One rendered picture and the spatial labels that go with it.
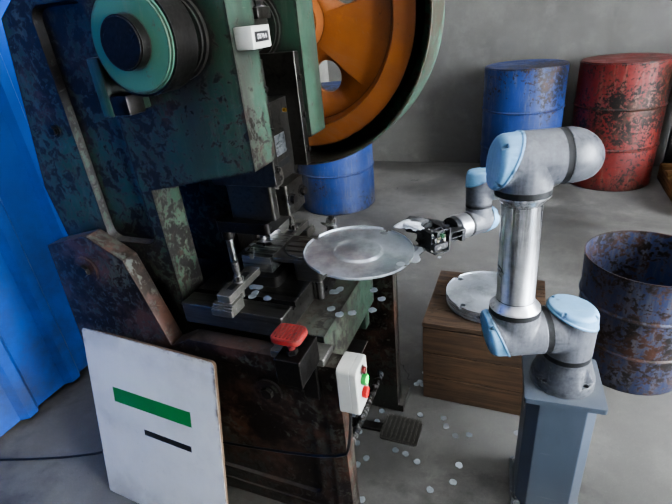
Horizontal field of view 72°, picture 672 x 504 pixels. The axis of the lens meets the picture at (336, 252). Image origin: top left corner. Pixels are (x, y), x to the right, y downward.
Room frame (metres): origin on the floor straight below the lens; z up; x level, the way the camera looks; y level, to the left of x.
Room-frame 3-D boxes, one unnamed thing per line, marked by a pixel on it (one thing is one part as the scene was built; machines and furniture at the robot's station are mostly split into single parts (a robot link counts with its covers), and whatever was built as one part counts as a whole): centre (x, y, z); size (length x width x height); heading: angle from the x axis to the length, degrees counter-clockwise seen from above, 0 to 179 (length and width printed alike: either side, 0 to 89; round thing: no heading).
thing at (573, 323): (0.89, -0.54, 0.62); 0.13 x 0.12 x 0.14; 87
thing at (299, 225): (1.34, 0.12, 0.76); 0.17 x 0.06 x 0.10; 156
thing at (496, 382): (1.41, -0.53, 0.18); 0.40 x 0.38 x 0.35; 66
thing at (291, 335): (0.79, 0.12, 0.72); 0.07 x 0.06 x 0.08; 66
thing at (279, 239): (1.18, 0.19, 0.76); 0.15 x 0.09 x 0.05; 156
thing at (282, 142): (1.17, 0.15, 1.04); 0.17 x 0.15 x 0.30; 66
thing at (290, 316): (1.18, 0.19, 0.68); 0.45 x 0.30 x 0.06; 156
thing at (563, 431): (0.89, -0.55, 0.23); 0.19 x 0.19 x 0.45; 69
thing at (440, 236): (1.18, -0.30, 0.76); 0.12 x 0.09 x 0.08; 118
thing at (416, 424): (1.13, 0.07, 0.14); 0.59 x 0.10 x 0.05; 66
